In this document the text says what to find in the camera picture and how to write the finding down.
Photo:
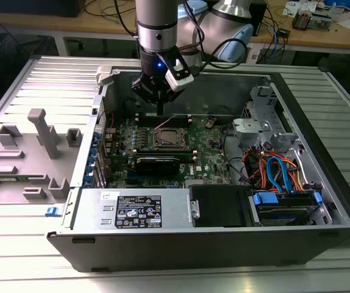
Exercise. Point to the wooden desk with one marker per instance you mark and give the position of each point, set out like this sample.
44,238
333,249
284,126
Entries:
315,39

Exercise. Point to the silver square CPU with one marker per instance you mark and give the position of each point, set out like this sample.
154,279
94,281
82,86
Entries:
172,138

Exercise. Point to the small blue case latch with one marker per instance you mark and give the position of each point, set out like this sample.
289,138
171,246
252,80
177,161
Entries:
53,211

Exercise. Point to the small black box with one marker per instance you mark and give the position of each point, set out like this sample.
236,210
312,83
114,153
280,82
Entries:
283,32

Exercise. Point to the coin cell battery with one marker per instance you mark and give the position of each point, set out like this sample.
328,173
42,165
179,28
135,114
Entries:
209,123

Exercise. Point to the green motherboard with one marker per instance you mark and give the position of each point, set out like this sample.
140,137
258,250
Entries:
208,146

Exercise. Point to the silver metal drive cage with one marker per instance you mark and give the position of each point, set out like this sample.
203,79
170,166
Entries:
284,138

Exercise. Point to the metal finned heat sink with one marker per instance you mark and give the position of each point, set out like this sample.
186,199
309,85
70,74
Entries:
301,19

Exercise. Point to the grey plastic parts rack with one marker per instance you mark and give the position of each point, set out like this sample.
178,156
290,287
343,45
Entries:
31,164

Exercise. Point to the black RAM slot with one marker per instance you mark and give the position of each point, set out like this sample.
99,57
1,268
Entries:
144,150
146,119
146,122
146,125
187,156
146,116
144,153

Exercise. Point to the CPU socket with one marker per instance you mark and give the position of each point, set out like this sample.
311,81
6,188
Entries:
155,146

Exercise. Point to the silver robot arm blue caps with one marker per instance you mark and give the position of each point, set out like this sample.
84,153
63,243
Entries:
156,18

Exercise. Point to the silver power supply unit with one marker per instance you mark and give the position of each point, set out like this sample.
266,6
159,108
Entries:
175,213

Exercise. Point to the hard disk blue carrier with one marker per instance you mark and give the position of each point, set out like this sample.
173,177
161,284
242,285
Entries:
284,210

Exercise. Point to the grey electronic device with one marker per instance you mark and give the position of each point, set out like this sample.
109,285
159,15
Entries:
321,21

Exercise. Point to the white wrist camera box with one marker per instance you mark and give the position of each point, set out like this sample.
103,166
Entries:
178,80

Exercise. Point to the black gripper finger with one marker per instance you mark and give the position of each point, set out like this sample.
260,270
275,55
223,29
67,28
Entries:
170,96
143,88

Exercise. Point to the black flat device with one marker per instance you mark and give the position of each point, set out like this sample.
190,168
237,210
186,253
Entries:
41,7

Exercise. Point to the black open PC case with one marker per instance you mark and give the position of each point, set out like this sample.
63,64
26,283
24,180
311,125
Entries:
178,250

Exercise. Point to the black graphics card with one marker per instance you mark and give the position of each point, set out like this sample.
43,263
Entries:
156,166

